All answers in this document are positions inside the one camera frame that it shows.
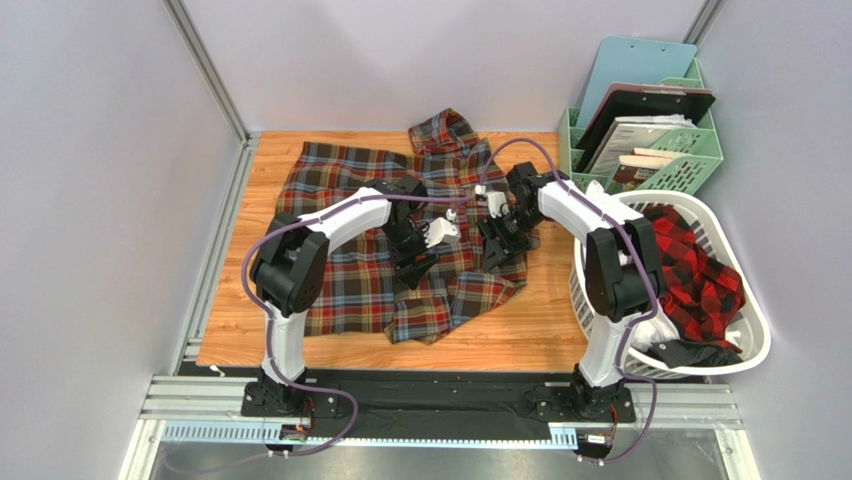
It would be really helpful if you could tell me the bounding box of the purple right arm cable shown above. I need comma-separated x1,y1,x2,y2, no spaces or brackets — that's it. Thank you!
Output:
476,137,662,466

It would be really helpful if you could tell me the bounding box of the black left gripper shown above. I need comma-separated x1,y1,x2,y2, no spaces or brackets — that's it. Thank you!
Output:
381,219,441,291

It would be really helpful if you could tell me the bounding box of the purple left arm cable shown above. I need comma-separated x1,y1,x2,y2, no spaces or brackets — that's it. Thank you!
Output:
240,192,475,459

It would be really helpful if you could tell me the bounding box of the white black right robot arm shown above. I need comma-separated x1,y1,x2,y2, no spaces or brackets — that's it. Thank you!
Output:
474,163,666,405

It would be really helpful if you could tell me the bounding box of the brown blue red plaid shirt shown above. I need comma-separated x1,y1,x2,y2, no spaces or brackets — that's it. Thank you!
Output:
276,109,528,344

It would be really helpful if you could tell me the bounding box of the black clipboard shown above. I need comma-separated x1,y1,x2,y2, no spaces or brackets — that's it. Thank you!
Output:
577,87,716,173

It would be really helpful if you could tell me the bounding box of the white laundry basket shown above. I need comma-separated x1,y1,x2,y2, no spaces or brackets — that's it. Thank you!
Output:
570,190,771,380

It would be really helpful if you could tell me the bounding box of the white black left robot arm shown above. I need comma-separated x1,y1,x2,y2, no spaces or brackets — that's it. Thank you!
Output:
242,175,439,391

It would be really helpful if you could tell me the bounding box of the white manual booklet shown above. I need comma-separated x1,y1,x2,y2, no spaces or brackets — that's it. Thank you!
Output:
582,115,696,175

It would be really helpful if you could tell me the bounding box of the red black checked shirt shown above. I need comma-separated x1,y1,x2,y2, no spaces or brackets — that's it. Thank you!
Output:
643,205,746,354

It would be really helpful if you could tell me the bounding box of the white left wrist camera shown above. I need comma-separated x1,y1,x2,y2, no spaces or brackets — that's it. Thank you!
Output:
424,208,461,249

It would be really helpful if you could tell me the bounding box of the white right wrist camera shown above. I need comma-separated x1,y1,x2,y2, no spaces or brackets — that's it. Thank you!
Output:
474,184,509,218

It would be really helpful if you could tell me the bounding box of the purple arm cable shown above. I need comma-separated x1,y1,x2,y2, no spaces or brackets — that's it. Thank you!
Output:
476,137,662,466
240,192,475,459

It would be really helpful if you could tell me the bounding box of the red white book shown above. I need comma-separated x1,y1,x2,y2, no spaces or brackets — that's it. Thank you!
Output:
606,147,685,194

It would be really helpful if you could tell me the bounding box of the light blue clipboard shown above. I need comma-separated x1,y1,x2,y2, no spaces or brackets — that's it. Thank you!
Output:
575,36,698,128

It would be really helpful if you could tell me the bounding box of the green plastic file organizer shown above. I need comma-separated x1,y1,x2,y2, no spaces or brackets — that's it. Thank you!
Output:
558,60,724,194

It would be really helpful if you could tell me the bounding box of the dark grey garment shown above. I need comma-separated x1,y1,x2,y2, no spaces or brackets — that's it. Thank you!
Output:
646,339,743,368

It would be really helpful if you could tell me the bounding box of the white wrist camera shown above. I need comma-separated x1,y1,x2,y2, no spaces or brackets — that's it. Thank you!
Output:
424,208,461,249
474,184,509,218

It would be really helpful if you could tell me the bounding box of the pink clipboard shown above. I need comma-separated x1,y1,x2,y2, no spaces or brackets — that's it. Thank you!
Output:
602,82,712,102

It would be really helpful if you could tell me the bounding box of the white shirt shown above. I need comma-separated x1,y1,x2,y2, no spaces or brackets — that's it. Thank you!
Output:
585,180,681,352

